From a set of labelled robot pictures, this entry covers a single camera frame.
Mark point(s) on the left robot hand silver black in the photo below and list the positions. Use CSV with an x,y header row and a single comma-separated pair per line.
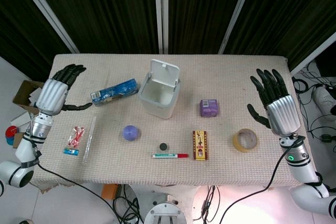
x,y
51,95

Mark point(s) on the yellow tape roll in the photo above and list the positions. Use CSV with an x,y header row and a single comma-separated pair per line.
x,y
237,145

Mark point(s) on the white marker red cap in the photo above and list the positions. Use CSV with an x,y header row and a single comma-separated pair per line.
x,y
168,155

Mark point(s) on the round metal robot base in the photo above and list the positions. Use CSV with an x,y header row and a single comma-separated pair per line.
x,y
165,211

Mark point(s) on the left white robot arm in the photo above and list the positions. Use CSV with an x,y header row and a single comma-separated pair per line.
x,y
23,150

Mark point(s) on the red candy bag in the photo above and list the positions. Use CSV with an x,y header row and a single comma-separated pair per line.
x,y
76,136

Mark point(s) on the purple ball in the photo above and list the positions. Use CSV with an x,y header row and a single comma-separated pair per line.
x,y
130,132

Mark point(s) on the orange box under table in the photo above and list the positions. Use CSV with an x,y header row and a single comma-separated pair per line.
x,y
109,192

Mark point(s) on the white shoe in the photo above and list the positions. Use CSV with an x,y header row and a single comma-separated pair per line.
x,y
324,98

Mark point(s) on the white lidded bin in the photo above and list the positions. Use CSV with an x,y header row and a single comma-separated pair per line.
x,y
160,108

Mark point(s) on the blue snack package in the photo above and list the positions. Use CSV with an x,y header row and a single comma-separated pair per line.
x,y
115,91

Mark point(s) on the open cardboard box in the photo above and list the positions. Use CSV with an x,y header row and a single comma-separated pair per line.
x,y
23,90

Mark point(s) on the small brown cardboard box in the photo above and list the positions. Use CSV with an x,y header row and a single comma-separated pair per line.
x,y
18,140

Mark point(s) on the yellow brown printed box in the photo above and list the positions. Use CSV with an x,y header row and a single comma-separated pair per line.
x,y
200,145

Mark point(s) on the white partition frame post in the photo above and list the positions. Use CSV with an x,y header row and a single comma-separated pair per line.
x,y
161,11
312,56
236,14
47,11

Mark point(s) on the beige woven tablecloth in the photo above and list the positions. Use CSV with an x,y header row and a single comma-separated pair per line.
x,y
236,90

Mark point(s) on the purple tissue box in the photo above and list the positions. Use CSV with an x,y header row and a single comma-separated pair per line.
x,y
209,108

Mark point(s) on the red round disc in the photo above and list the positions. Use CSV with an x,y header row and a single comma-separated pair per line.
x,y
11,131

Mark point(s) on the clear candy packet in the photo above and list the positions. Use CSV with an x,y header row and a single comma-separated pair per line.
x,y
89,140

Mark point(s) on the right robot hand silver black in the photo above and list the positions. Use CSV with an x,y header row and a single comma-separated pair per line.
x,y
282,113

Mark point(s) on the black round cap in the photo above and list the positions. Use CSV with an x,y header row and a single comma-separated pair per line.
x,y
163,146

